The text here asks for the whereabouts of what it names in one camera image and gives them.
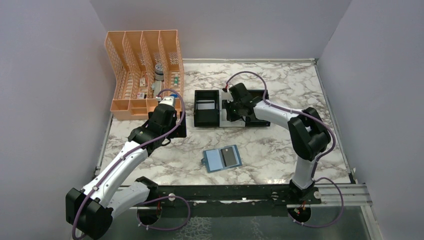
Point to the white middle card tray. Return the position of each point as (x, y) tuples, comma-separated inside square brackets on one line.
[(225, 97)]

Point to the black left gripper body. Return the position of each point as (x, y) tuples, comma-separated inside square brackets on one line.
[(173, 125)]

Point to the blue card holder wallet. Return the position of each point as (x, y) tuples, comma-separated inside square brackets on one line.
[(213, 161)]

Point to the aluminium frame rail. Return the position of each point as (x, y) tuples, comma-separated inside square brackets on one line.
[(354, 195)]

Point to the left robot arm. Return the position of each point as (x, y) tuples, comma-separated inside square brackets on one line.
[(91, 209)]

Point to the round tin in organizer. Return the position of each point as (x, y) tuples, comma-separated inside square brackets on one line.
[(159, 72)]

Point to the silver crest card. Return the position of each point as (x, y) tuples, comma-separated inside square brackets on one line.
[(205, 105)]

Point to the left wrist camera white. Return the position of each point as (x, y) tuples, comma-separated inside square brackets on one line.
[(167, 100)]

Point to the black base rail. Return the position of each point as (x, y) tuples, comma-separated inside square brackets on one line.
[(276, 193)]

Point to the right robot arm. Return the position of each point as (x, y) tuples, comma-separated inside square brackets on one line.
[(309, 136)]

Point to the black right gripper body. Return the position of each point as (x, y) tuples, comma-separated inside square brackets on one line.
[(233, 112)]

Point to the orange plastic desk organizer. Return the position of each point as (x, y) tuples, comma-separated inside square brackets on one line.
[(133, 56)]

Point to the black left card tray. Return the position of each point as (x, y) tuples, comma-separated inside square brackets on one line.
[(206, 113)]

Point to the green white small bottle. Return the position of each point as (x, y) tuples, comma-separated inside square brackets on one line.
[(176, 81)]

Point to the white red labelled box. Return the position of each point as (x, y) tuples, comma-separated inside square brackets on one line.
[(141, 95)]

